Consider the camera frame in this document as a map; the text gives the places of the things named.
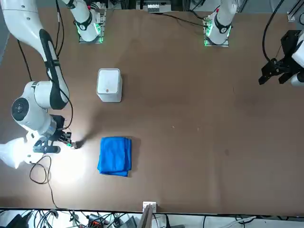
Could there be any black lamp cable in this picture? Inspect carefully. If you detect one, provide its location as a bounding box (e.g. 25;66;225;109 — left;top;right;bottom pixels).
29;155;70;211

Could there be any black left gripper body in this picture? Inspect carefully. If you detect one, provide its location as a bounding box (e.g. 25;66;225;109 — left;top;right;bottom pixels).
275;29;304;71

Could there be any white box appliance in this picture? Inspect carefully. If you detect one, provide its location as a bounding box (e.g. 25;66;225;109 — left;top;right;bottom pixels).
96;68;123;103

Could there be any white desk lamp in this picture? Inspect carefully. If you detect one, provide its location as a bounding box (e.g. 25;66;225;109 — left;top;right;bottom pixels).
0;137;46;170

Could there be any grey metal post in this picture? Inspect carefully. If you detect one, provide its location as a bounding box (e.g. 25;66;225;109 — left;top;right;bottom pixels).
139;203;154;228

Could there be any white wall socket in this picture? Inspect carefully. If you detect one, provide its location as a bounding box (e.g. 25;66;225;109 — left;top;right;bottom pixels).
142;201;157;212

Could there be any black device red display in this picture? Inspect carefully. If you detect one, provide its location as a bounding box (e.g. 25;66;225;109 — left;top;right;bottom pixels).
86;213;107;228

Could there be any black table cable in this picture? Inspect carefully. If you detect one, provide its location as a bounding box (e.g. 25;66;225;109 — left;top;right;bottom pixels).
161;13;207;27

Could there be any folded blue cloth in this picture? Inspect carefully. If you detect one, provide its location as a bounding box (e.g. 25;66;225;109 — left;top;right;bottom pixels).
97;136;133;177

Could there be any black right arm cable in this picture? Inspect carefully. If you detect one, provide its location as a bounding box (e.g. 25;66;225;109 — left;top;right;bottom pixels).
55;0;74;130

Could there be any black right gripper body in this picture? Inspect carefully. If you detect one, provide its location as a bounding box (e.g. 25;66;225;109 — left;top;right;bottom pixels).
47;114;67;142

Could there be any black power adapter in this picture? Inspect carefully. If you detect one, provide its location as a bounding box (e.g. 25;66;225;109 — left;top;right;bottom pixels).
3;213;33;228

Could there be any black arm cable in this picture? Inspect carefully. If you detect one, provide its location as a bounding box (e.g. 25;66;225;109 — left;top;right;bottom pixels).
262;0;285;63
55;0;74;130

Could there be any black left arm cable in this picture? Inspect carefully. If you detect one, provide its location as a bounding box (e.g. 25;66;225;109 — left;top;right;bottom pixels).
262;0;285;63

